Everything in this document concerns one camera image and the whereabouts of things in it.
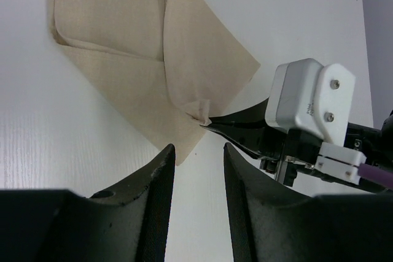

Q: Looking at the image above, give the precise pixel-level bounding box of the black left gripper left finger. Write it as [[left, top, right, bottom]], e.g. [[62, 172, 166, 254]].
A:
[[1, 145, 176, 261]]

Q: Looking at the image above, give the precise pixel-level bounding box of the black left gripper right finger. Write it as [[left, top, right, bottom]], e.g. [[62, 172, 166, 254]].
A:
[[224, 143, 392, 261]]

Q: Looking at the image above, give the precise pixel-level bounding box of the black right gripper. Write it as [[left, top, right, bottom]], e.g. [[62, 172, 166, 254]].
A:
[[202, 98, 392, 193]]

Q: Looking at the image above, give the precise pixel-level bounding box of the beige cloth napkin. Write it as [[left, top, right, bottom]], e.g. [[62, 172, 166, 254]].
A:
[[47, 0, 260, 164]]

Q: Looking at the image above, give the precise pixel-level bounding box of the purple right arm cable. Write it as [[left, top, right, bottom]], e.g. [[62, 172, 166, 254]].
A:
[[357, 163, 393, 188]]

